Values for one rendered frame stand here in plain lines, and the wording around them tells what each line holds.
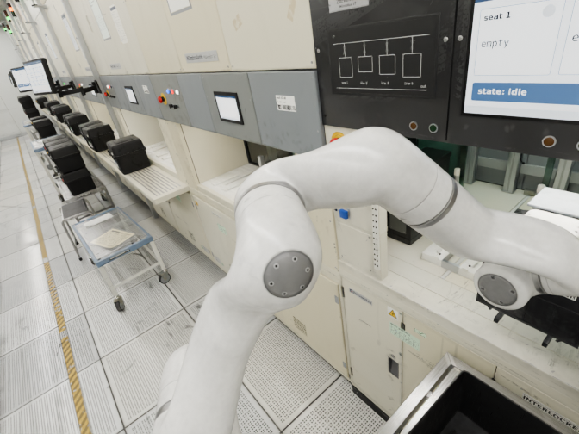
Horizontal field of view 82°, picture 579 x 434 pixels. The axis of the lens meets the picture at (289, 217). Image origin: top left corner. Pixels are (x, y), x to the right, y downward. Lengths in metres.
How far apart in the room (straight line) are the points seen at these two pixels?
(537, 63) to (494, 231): 0.31
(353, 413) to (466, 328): 0.97
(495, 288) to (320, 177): 0.37
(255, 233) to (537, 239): 0.40
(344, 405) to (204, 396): 1.42
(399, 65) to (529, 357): 0.79
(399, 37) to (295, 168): 0.48
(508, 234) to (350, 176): 0.27
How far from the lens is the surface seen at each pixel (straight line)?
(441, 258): 1.28
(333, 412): 1.92
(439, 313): 1.13
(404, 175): 0.43
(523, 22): 0.74
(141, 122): 3.74
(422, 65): 0.83
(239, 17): 1.32
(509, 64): 0.75
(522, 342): 1.12
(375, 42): 0.89
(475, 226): 0.53
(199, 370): 0.55
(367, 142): 0.41
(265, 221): 0.37
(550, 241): 0.59
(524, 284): 0.64
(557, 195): 0.93
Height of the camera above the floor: 1.68
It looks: 30 degrees down
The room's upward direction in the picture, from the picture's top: 11 degrees counter-clockwise
